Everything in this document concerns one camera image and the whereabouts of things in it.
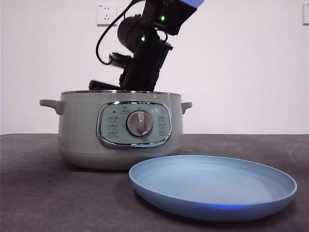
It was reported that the sage green electric steamer pot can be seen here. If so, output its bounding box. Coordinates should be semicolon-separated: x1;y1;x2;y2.
40;90;193;171

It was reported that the blue round plate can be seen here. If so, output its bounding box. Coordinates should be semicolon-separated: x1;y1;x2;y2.
129;155;297;222

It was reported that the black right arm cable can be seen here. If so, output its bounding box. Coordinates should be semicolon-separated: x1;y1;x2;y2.
96;0;136;66

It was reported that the white wall power outlet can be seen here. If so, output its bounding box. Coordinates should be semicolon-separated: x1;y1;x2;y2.
97;4;118;27

